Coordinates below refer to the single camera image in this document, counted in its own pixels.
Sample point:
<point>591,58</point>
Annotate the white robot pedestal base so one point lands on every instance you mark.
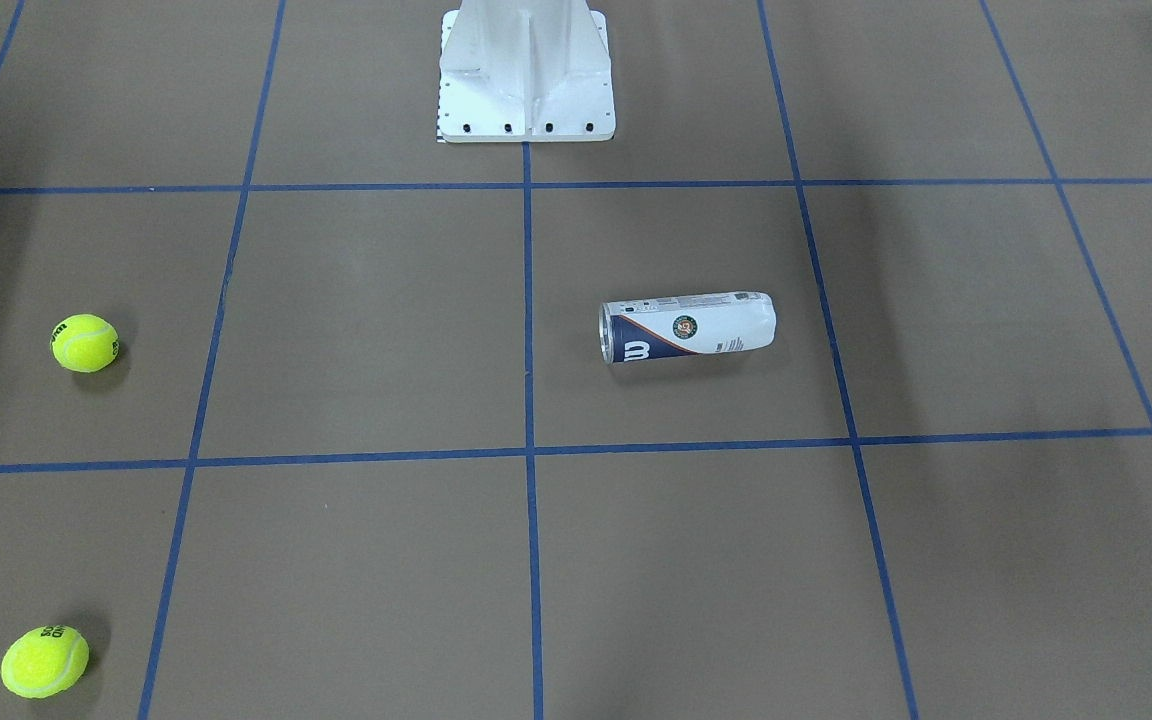
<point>525,72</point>

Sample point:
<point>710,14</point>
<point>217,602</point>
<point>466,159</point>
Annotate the tennis ball can holder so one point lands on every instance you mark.
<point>690,325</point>

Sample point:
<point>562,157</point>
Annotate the yellow tennis ball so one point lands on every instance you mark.
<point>85,343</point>
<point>44,662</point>

